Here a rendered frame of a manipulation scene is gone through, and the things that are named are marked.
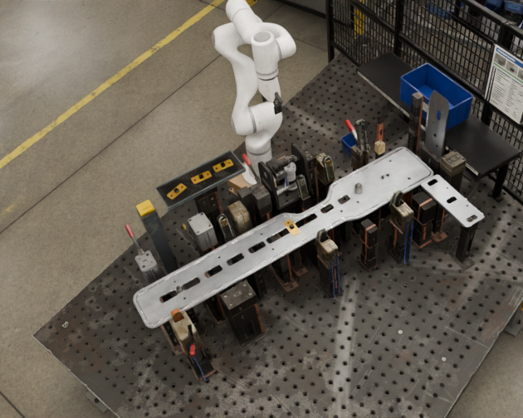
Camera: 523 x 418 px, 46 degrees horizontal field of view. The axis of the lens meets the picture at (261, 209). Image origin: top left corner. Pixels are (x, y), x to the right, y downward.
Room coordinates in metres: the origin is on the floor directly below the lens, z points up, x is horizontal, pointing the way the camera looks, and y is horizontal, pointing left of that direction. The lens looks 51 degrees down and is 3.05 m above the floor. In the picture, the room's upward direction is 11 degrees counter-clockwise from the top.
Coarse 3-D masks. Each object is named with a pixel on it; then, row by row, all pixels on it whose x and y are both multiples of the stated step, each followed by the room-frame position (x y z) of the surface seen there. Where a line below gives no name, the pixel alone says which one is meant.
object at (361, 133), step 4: (356, 120) 1.89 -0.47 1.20; (360, 120) 1.87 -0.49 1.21; (356, 124) 1.86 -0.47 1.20; (360, 124) 1.85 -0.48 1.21; (364, 124) 1.83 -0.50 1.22; (356, 128) 1.86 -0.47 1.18; (360, 128) 1.86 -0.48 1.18; (364, 128) 1.82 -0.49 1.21; (356, 132) 1.86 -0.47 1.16; (360, 132) 1.85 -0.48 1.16; (364, 132) 1.85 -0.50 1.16; (360, 136) 1.84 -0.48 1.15; (364, 136) 1.85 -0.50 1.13; (360, 140) 1.83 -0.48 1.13; (364, 140) 1.85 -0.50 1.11; (360, 144) 1.83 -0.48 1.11; (364, 144) 1.85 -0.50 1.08; (360, 148) 1.83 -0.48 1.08; (368, 152) 1.83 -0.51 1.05
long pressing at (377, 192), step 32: (384, 160) 1.81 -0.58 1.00; (416, 160) 1.77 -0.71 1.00; (352, 192) 1.66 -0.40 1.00; (384, 192) 1.63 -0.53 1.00; (320, 224) 1.53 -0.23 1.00; (224, 256) 1.46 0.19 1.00; (256, 256) 1.43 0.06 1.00; (160, 288) 1.37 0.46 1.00; (192, 288) 1.34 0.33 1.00; (224, 288) 1.32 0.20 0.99; (160, 320) 1.23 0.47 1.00
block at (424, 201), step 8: (424, 192) 1.60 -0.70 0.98; (416, 200) 1.57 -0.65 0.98; (424, 200) 1.56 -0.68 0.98; (432, 200) 1.55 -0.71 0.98; (416, 208) 1.56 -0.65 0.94; (424, 208) 1.52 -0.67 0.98; (432, 208) 1.52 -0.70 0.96; (416, 216) 1.55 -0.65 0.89; (424, 216) 1.51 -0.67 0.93; (432, 216) 1.53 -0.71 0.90; (416, 224) 1.55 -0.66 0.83; (424, 224) 1.51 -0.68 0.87; (416, 232) 1.54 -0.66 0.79; (424, 232) 1.52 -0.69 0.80; (416, 240) 1.54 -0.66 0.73; (424, 240) 1.52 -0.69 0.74
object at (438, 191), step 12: (444, 180) 1.63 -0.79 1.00; (432, 192) 1.58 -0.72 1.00; (444, 192) 1.56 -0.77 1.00; (456, 192) 1.55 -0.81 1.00; (444, 204) 1.51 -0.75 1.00; (456, 204) 1.49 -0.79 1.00; (468, 204) 1.48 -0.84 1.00; (456, 216) 1.43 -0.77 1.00; (468, 216) 1.42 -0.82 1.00; (480, 216) 1.41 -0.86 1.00
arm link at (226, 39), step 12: (228, 24) 2.22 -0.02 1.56; (216, 36) 2.18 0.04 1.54; (228, 36) 2.17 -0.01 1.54; (240, 36) 2.17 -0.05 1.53; (216, 48) 2.17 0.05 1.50; (228, 48) 2.15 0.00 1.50; (228, 60) 2.16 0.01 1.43; (240, 60) 2.14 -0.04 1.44; (240, 72) 2.12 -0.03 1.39; (252, 72) 2.12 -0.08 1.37; (240, 84) 2.11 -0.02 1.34; (252, 84) 2.10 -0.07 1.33; (240, 96) 2.09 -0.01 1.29; (252, 96) 2.09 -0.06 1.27; (240, 108) 2.06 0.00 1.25; (240, 120) 2.02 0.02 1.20; (252, 120) 2.02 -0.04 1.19; (240, 132) 2.01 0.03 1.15; (252, 132) 2.01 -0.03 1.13
